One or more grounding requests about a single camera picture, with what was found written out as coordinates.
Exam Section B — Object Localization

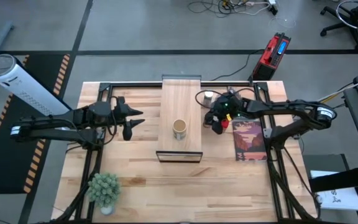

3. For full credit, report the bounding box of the black power cable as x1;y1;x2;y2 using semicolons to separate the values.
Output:
210;49;262;82

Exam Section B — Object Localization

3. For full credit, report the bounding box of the yellow and white cable bundle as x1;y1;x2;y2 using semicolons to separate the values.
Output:
317;73;358;103

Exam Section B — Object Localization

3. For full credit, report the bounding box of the white printed paper sheet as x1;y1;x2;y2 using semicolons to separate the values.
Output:
310;170;358;212

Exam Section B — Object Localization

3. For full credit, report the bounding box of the wooden desk shelf black frame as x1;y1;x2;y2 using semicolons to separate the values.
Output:
155;73;204;163

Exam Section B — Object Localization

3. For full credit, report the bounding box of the black hazard-striped floor mat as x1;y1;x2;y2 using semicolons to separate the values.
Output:
0;54;71;195

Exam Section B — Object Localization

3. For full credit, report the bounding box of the black aluminium table frame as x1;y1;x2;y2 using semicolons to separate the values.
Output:
73;81;295;224

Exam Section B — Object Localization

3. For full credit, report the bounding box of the office chair base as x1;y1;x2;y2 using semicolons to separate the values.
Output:
319;0;358;50

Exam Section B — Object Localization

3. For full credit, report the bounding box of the potted green succulent plant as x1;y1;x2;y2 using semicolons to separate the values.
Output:
87;172;122;216

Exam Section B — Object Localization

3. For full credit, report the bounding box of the red black power station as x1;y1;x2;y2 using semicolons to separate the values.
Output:
251;32;291;82

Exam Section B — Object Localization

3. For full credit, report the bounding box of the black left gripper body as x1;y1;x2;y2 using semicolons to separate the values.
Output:
112;96;131;128

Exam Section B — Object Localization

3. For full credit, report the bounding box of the white lid spice jar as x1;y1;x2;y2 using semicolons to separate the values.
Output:
203;90;214;108

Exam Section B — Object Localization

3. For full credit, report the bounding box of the orange canyon picture book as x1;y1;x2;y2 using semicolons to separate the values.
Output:
232;120;268;162

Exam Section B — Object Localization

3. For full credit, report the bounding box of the white tower fan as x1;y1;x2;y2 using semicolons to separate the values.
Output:
0;54;73;118

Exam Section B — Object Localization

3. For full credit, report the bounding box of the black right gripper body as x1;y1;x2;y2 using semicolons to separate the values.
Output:
211;94;245;121

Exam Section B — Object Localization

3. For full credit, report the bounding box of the tangled floor cable bundle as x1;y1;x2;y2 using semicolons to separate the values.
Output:
187;0;279;18

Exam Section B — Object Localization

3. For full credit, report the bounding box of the black metal beam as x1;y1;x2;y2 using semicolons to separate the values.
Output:
308;164;358;193

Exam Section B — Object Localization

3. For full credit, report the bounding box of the large gold lid spice jar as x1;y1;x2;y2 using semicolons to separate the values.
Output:
172;118;188;141

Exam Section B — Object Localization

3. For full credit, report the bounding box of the black sleeved cable bundle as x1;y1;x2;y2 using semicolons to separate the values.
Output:
42;152;101;224
268;161;323;224

